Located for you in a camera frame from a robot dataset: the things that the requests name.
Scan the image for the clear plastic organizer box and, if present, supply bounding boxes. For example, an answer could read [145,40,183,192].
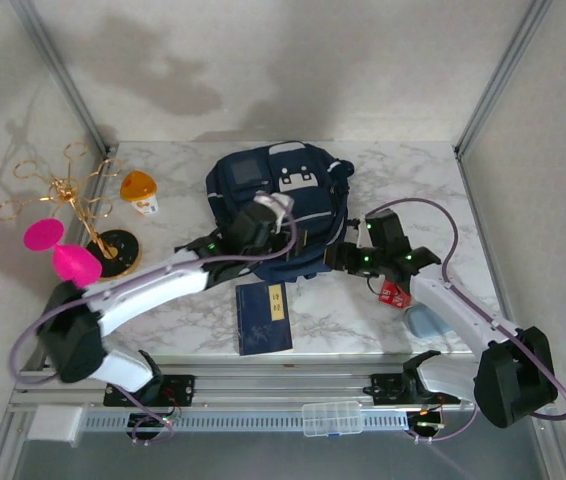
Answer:
[301,399,364,437]

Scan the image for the grey slotted cable duct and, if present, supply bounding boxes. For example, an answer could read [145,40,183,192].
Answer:
[80,410,409,432]

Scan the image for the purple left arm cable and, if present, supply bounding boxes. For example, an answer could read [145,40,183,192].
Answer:
[10,212,299,446]

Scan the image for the blue thread-bound book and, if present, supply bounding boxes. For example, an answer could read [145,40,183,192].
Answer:
[235,280,294,357]

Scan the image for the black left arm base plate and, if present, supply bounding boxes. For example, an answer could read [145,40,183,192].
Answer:
[102,373,197,407]

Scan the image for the red printed box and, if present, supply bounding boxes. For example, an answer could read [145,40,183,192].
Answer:
[377,279,414,309]

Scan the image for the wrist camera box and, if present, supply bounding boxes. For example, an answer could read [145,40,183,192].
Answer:
[365,209,412,249]
[235,191,295,246]

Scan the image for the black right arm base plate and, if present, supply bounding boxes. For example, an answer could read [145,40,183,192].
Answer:
[370,372,463,406]

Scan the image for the blue grey pouch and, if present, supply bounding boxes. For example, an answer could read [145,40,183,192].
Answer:
[402,305,452,339]

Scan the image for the pink goblet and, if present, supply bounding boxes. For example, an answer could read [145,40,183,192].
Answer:
[23,218,104,290]

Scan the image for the aluminium corner post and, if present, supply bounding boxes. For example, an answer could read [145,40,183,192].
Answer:
[453,0,554,157]
[10,0,117,156]

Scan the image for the aluminium rail frame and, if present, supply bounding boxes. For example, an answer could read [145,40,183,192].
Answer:
[6,349,555,414]

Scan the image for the orange lid yogurt cup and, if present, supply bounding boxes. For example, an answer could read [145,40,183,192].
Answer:
[120,170,160,217]

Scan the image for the white foam block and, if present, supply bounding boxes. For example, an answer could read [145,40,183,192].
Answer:
[26,405,84,444]

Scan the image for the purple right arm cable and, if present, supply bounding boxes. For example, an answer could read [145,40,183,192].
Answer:
[357,197,566,444]

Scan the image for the small circuit board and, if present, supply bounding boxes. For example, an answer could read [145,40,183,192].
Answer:
[409,408,448,431]
[129,412,177,431]

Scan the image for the navy blue backpack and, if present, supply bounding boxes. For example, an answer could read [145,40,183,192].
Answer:
[173,140,367,284]

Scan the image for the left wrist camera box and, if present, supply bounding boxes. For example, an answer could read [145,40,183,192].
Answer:
[235,191,295,246]

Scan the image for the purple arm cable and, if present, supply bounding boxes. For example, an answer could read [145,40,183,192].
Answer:
[10,212,299,446]
[357,197,566,444]

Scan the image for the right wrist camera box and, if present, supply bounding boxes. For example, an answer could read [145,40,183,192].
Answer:
[365,209,412,249]

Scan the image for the gold wire cup stand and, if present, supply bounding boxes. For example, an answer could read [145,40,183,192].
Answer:
[0,142,143,284]

